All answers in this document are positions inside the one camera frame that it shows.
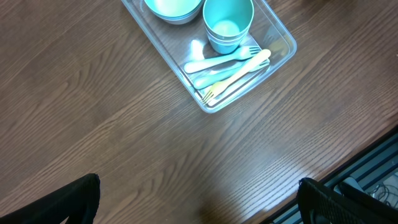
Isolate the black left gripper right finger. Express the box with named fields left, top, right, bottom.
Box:
left=296, top=177, right=397, bottom=224

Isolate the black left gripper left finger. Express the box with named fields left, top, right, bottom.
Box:
left=1, top=173, right=100, bottom=224

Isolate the green plastic fork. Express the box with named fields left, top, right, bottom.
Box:
left=193, top=59, right=270, bottom=90

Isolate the yellow plastic fork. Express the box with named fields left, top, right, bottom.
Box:
left=201, top=49, right=271, bottom=105

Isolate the blue plastic fork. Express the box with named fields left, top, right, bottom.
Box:
left=183, top=46, right=261, bottom=73

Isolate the blue plastic cup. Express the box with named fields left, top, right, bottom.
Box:
left=209, top=40, right=239, bottom=54

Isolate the blue plastic bowl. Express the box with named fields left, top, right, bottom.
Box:
left=151, top=1, right=204, bottom=22

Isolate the green plastic bowl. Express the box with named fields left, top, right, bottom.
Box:
left=144, top=0, right=201, bottom=17

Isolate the green plastic cup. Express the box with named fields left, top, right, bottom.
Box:
left=203, top=0, right=254, bottom=40

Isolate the clear plastic container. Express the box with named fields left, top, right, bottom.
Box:
left=122, top=0, right=297, bottom=113

